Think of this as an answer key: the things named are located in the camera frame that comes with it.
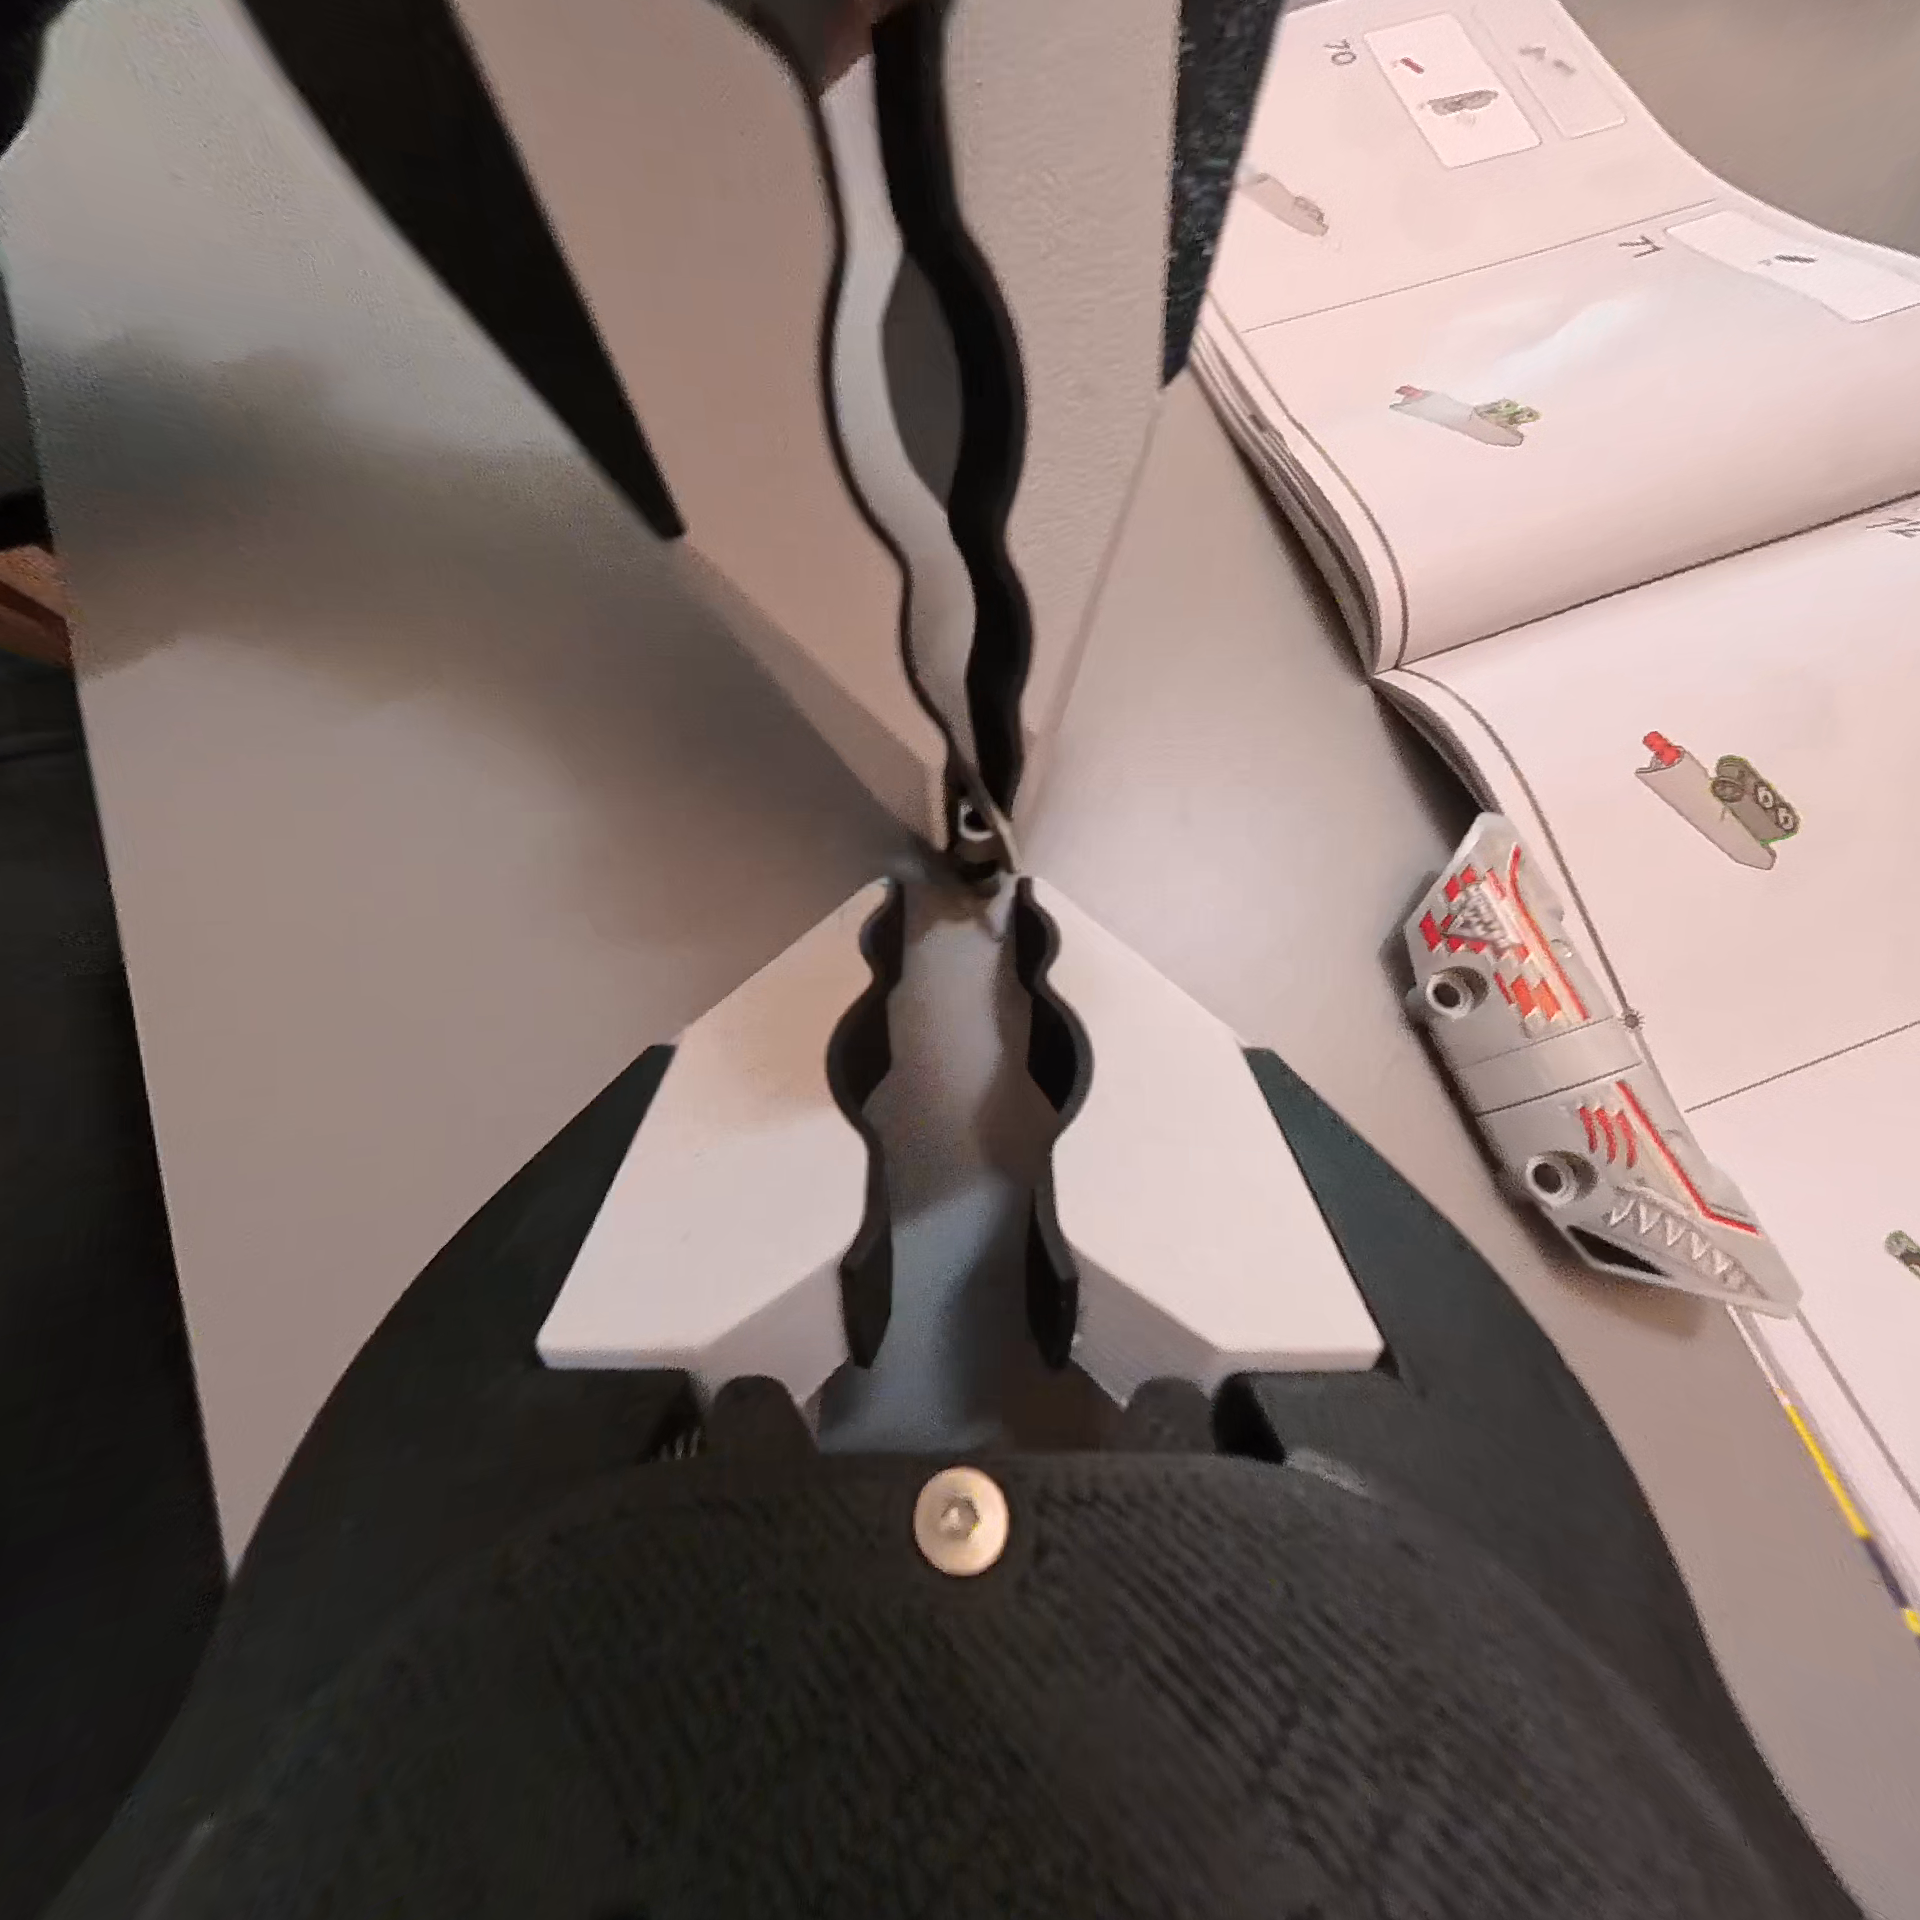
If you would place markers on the dark cloth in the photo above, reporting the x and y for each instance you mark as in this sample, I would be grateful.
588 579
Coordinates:
76 1201

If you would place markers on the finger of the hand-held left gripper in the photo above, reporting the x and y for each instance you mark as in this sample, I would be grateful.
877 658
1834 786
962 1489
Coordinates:
691 299
1089 225

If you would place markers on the small grey brick red pin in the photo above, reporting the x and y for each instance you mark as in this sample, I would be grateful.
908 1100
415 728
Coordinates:
973 826

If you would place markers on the open instruction booklet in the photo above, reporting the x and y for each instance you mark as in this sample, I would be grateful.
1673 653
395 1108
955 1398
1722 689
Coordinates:
1650 451

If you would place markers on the grey toy panel red stickers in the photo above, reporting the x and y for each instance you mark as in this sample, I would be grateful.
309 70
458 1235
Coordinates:
1575 1080

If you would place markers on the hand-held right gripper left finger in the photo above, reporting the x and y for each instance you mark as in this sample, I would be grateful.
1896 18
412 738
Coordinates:
704 1201

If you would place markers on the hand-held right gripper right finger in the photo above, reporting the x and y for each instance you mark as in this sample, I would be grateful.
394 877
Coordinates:
1201 1201

